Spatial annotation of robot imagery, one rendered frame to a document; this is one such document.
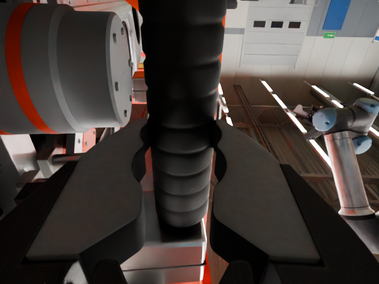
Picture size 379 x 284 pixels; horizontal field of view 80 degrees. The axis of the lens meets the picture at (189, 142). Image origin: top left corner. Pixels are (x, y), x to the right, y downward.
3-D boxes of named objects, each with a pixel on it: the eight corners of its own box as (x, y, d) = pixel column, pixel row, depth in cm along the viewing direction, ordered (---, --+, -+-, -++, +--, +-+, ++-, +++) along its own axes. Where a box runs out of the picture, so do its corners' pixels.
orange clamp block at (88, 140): (47, 149, 51) (65, 155, 60) (83, 148, 52) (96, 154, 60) (49, 119, 52) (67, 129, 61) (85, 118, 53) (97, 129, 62)
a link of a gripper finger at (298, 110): (291, 100, 107) (311, 107, 102) (286, 111, 110) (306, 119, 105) (289, 101, 105) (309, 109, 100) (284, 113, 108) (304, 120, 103)
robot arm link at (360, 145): (378, 135, 80) (368, 154, 85) (353, 121, 89) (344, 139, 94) (360, 137, 79) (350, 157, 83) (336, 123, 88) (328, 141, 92)
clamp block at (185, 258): (56, 253, 13) (78, 296, 16) (208, 243, 14) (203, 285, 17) (82, 191, 18) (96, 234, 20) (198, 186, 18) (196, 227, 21)
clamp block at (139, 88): (131, 78, 42) (133, 105, 45) (180, 78, 43) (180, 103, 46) (133, 70, 46) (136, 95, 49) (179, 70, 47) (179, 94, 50)
